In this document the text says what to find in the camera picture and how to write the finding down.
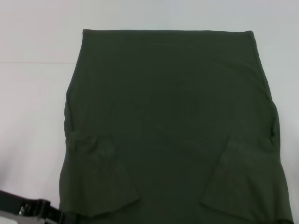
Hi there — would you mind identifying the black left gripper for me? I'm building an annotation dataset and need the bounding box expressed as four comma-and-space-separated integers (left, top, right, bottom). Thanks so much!
0, 190, 77, 224

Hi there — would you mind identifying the dark green t-shirt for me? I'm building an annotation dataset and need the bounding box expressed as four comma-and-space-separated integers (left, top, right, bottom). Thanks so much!
58, 28, 295, 224

